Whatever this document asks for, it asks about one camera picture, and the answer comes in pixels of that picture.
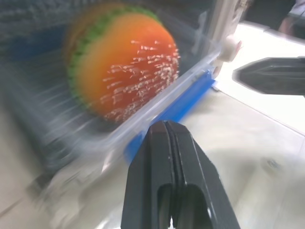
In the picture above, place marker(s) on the white plastic bracket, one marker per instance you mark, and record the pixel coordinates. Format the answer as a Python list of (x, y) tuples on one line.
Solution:
[(227, 48)]

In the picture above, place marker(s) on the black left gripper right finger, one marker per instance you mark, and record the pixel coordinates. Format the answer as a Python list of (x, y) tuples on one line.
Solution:
[(200, 190)]

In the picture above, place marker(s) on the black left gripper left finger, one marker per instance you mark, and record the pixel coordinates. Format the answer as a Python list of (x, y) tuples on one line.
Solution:
[(147, 181)]

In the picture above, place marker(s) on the silver aluminium frame post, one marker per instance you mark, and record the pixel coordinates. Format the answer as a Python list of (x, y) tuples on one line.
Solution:
[(222, 19)]

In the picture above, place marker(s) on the clear plastic food container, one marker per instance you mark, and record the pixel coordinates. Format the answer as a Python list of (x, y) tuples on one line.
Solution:
[(152, 119)]

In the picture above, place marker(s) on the toy hamburger with sesame bun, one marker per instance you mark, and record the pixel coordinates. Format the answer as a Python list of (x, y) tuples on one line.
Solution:
[(124, 71)]

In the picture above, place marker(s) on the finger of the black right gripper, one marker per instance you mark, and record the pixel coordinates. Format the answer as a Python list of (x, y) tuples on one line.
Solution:
[(281, 63), (281, 82)]

